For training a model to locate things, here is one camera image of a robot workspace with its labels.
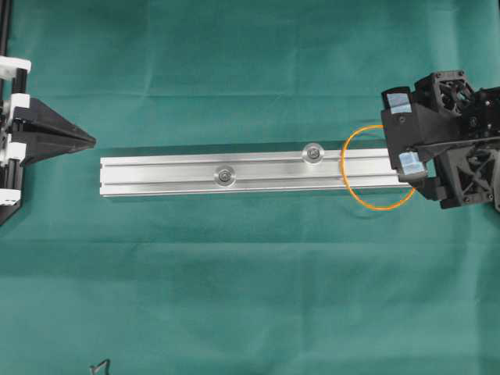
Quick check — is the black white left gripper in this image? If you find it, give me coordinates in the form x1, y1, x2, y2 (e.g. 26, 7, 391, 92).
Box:
1, 55, 96, 205

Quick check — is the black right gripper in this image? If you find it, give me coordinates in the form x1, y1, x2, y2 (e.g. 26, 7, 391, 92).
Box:
381, 70, 499, 209

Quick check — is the orange rubber band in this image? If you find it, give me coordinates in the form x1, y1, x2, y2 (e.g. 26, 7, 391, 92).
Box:
339, 124, 416, 212

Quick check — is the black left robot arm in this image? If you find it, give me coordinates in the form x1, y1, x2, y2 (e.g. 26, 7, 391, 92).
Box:
1, 1, 96, 209

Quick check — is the silver shaft pulley far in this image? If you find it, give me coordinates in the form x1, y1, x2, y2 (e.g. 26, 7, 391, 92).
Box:
302, 143, 324, 164

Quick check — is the silver shaft pulley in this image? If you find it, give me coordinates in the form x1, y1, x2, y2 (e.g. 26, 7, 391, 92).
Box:
302, 143, 324, 164
214, 165, 236, 188

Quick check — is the silver shaft pulley near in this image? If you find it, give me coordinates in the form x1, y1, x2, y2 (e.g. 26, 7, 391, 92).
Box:
214, 165, 236, 188

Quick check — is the green table cloth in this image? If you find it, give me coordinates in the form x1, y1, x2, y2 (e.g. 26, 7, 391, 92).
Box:
1, 1, 499, 374

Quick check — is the aluminium extrusion rail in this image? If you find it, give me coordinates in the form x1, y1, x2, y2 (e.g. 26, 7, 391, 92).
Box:
99, 148, 407, 197

